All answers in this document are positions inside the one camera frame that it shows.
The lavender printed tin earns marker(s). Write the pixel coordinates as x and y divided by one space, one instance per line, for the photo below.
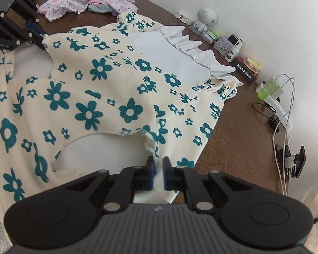
222 45

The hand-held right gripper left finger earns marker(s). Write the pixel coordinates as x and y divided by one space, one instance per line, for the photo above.
150 176

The white spray bottle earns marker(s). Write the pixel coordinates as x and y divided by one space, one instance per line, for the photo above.
232 55

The red and black box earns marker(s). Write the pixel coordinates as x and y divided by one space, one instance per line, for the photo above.
243 71

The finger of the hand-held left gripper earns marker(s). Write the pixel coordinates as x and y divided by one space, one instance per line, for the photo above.
21 35
33 27

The green white small box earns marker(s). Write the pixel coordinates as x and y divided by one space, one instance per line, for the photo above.
210 35

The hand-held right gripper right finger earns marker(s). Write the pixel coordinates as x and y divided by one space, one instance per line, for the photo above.
166 176

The cream teal flower garment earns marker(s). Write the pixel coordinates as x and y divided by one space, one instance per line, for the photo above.
108 90

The black clip holder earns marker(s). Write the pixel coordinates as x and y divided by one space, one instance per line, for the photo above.
285 156

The green spray bottle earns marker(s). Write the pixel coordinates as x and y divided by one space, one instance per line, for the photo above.
266 90

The beige charger plug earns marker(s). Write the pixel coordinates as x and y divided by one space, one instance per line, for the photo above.
261 87

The white charger plug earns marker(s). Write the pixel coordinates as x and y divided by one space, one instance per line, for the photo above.
280 87

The white power strip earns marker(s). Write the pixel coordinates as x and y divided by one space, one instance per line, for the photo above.
279 111

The white robot speaker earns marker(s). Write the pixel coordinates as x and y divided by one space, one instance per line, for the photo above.
205 14

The black small device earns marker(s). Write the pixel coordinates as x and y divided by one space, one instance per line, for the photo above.
233 38

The pastel pink blue cloth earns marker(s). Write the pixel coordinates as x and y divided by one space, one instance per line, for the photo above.
100 8

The pink floral garment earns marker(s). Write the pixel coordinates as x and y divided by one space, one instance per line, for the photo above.
69 0

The yellow floral packet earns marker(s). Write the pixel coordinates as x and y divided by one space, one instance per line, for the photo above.
253 63

